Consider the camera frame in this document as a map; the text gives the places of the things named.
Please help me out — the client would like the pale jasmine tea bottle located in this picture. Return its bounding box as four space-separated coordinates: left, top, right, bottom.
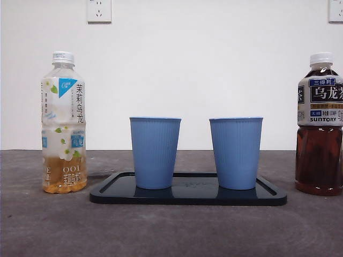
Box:
41 51 88 194

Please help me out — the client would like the dark oolong tea bottle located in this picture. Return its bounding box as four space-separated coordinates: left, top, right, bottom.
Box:
294 52 343 196

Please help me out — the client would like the blue ribbed cup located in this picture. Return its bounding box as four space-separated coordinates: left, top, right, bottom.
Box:
208 116 264 191
129 116 182 190

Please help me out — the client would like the dark blue flat tray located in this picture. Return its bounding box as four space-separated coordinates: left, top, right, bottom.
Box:
89 171 288 206

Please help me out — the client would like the white wall socket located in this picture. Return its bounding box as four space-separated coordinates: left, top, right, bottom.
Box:
329 0 343 23
87 0 113 24

